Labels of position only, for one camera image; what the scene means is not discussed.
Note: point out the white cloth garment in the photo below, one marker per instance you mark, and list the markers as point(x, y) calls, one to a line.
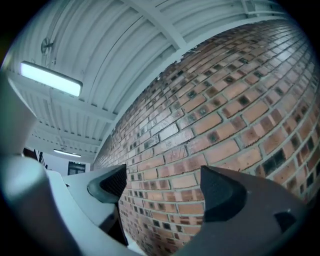
point(32, 200)

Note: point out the large ceiling light panel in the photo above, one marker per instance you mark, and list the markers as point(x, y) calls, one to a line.
point(51, 78)

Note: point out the small ceiling light panel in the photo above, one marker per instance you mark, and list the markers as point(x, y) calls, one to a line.
point(67, 153)

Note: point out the round ceiling fixture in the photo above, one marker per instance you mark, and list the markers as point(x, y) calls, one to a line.
point(46, 45)

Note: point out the dark doorway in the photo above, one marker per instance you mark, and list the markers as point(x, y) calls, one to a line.
point(77, 168)

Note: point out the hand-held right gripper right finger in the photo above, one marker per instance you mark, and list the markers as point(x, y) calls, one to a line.
point(232, 210)

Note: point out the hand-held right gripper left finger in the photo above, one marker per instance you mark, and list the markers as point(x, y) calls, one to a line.
point(110, 185)

